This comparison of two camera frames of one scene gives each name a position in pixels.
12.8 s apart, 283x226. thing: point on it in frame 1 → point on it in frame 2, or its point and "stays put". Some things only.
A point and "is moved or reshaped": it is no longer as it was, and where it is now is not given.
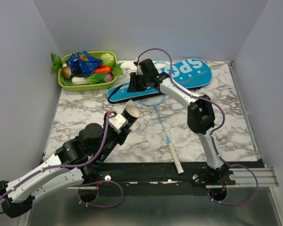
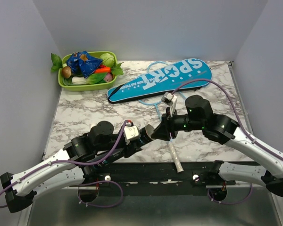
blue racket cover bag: x=187 y=74 stays put
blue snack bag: x=82 y=64 stays put
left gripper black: x=119 y=139 → x=127 y=152
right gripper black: x=133 y=86 → x=162 y=132
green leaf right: x=116 y=70 stays put
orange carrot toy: x=105 y=69 stays put
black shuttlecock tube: x=131 y=112 is moved or reshaped
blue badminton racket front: x=157 y=107 stays put
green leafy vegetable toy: x=96 y=78 stays put
